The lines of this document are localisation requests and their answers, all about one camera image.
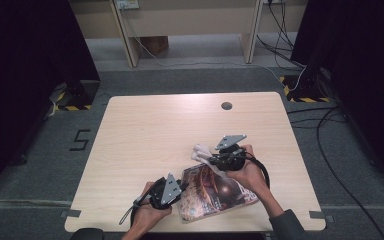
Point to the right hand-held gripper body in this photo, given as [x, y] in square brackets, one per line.
[231, 160]

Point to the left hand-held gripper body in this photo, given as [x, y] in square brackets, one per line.
[166, 193]

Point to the beige cloth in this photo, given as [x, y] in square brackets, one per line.
[201, 153]

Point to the glossy colourful magazine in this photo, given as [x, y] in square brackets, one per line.
[213, 200]

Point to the person's right hand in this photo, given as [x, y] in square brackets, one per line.
[250, 180]

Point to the person's left hand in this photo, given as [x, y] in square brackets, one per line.
[146, 216]

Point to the black round seat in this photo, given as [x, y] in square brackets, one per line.
[86, 234]

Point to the grey tape strip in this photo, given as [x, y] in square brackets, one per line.
[320, 215]
[70, 213]

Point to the black stand base hazard tape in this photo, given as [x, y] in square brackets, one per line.
[305, 90]
[80, 93]

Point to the beige wooden desk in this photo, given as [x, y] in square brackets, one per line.
[186, 23]

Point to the black curtain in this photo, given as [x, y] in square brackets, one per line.
[23, 66]
[363, 66]

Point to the white power strip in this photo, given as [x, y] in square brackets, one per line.
[127, 4]

